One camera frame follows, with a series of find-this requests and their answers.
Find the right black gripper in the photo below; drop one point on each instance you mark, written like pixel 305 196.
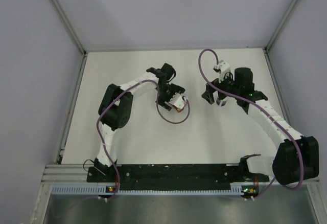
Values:
pixel 208 94

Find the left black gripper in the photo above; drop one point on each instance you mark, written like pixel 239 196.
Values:
pixel 161 100

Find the white pill bottle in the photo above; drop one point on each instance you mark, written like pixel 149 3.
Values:
pixel 221 102

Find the red weekly pill organizer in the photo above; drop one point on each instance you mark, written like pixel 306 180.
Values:
pixel 179 109

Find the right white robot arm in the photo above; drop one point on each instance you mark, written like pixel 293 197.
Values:
pixel 296 157

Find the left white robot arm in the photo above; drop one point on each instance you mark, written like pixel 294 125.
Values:
pixel 115 108

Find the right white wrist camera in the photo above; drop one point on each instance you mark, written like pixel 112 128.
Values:
pixel 222 68

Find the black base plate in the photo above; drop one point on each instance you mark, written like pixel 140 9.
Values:
pixel 175 184

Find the grey slotted cable duct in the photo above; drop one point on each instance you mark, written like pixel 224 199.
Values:
pixel 106 190

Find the left aluminium frame post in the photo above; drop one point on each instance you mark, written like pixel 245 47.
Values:
pixel 68 26

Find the aluminium frame post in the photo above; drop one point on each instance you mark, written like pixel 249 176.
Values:
pixel 282 24
pixel 68 26

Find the right aluminium frame post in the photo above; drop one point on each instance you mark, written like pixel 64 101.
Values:
pixel 282 24

